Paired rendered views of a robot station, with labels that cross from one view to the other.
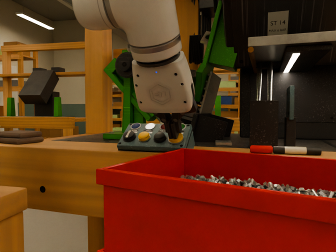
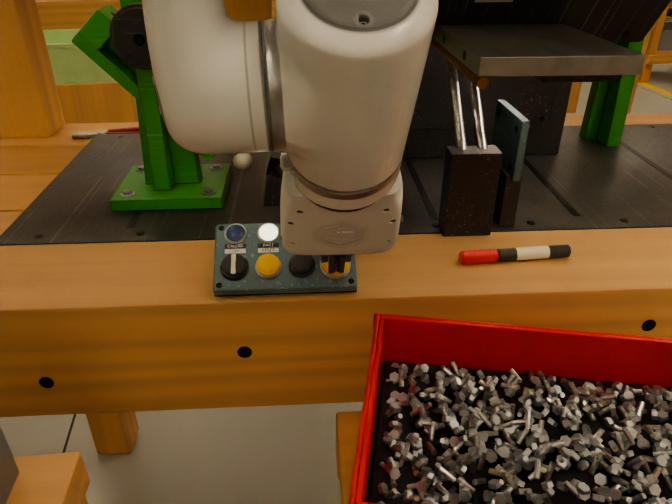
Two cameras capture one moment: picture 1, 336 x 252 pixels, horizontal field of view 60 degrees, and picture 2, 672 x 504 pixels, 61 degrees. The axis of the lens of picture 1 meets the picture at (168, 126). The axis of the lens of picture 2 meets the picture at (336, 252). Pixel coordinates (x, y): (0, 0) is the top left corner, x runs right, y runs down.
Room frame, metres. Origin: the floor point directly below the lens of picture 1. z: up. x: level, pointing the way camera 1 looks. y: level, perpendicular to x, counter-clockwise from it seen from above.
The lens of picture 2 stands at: (0.12, 0.17, 1.24)
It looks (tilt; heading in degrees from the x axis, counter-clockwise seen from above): 30 degrees down; 338
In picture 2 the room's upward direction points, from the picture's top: straight up
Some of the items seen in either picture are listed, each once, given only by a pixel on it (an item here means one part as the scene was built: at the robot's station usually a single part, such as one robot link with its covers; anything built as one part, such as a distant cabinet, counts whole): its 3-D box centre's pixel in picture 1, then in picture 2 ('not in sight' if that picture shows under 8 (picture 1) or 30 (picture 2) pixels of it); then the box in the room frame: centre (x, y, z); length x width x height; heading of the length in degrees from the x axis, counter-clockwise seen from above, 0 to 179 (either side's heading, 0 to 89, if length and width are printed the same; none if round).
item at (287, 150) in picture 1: (284, 150); (514, 254); (0.57, -0.23, 0.91); 0.13 x 0.02 x 0.02; 76
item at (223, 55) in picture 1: (225, 44); not in sight; (0.82, -0.16, 1.17); 0.13 x 0.12 x 0.20; 72
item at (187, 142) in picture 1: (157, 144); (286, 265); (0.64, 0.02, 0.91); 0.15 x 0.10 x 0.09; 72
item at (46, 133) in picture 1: (59, 133); not in sight; (9.54, 3.55, 0.22); 1.20 x 0.81 x 0.44; 171
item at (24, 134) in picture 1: (19, 136); not in sight; (0.78, 0.40, 0.91); 0.10 x 0.08 x 0.03; 62
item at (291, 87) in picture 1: (289, 117); (504, 163); (0.68, -0.28, 0.97); 0.10 x 0.02 x 0.14; 162
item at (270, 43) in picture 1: (284, 59); (498, 37); (0.74, -0.29, 1.11); 0.39 x 0.16 x 0.03; 162
